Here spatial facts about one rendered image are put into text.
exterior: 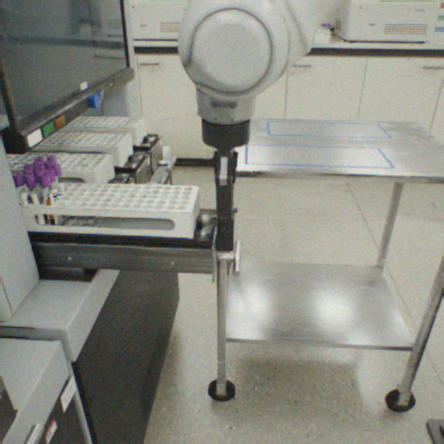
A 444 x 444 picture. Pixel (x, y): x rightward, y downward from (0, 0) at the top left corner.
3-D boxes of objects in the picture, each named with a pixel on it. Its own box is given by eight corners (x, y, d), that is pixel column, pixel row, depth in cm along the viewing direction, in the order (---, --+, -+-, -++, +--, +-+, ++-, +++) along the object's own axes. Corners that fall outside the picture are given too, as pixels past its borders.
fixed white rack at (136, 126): (33, 148, 111) (28, 125, 108) (49, 137, 119) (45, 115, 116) (139, 150, 109) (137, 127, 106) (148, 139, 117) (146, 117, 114)
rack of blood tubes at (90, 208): (22, 238, 70) (13, 205, 66) (48, 211, 78) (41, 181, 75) (193, 245, 68) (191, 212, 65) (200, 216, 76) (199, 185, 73)
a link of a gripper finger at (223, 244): (234, 215, 70) (234, 217, 69) (233, 249, 74) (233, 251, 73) (216, 214, 70) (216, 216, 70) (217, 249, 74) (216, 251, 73)
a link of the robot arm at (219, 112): (190, 84, 55) (191, 127, 58) (257, 85, 55) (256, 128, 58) (198, 72, 63) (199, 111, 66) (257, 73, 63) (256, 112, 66)
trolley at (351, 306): (207, 403, 133) (201, 168, 92) (218, 309, 173) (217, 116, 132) (415, 415, 129) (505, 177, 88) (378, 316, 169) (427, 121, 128)
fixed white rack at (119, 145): (3, 168, 97) (-4, 144, 94) (23, 154, 106) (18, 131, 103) (123, 171, 95) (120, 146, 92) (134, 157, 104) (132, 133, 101)
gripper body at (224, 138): (204, 110, 66) (205, 164, 70) (197, 124, 58) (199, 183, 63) (251, 111, 65) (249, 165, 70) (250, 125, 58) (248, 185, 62)
